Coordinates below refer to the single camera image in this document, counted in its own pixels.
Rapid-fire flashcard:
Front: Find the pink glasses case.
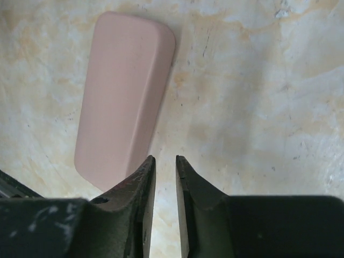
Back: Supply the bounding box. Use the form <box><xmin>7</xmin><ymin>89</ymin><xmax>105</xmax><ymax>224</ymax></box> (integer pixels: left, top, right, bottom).
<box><xmin>74</xmin><ymin>11</ymin><xmax>176</xmax><ymax>191</ymax></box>

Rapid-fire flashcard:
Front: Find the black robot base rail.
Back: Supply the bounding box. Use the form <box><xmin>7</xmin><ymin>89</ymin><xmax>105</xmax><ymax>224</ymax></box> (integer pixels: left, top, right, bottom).
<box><xmin>0</xmin><ymin>171</ymin><xmax>41</xmax><ymax>198</ymax></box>

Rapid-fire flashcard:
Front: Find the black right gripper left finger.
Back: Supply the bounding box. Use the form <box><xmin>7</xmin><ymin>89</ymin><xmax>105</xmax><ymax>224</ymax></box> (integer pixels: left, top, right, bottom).
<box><xmin>1</xmin><ymin>156</ymin><xmax>156</xmax><ymax>257</ymax></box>

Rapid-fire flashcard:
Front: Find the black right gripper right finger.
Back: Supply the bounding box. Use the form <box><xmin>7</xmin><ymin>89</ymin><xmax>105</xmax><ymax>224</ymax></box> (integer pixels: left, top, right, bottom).
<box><xmin>176</xmin><ymin>156</ymin><xmax>343</xmax><ymax>257</ymax></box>

